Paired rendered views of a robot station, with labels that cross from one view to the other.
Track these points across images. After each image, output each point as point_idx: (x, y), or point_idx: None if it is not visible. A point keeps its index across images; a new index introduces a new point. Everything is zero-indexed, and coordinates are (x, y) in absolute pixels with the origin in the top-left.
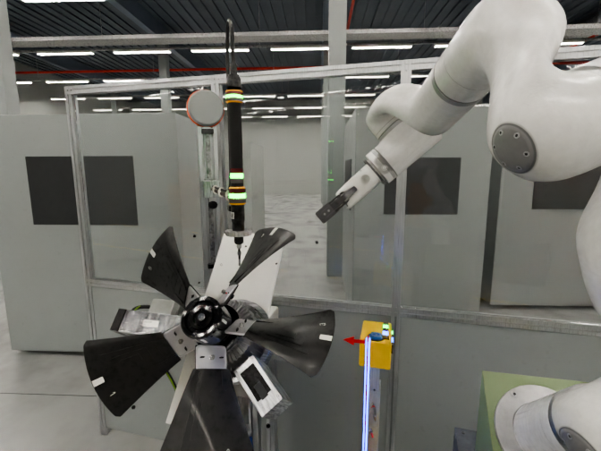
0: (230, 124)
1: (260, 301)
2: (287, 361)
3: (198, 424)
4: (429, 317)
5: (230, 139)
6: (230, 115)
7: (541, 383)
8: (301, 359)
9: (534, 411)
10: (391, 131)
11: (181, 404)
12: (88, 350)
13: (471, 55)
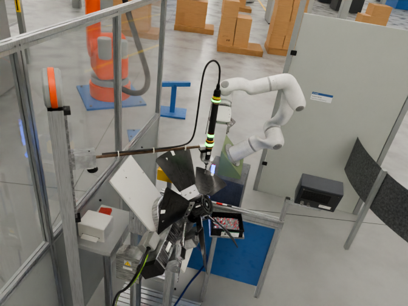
0: (217, 113)
1: (156, 194)
2: (222, 187)
3: (226, 230)
4: None
5: (215, 119)
6: (217, 109)
7: (224, 144)
8: (221, 184)
9: (242, 149)
10: (231, 91)
11: (224, 230)
12: (204, 263)
13: (286, 87)
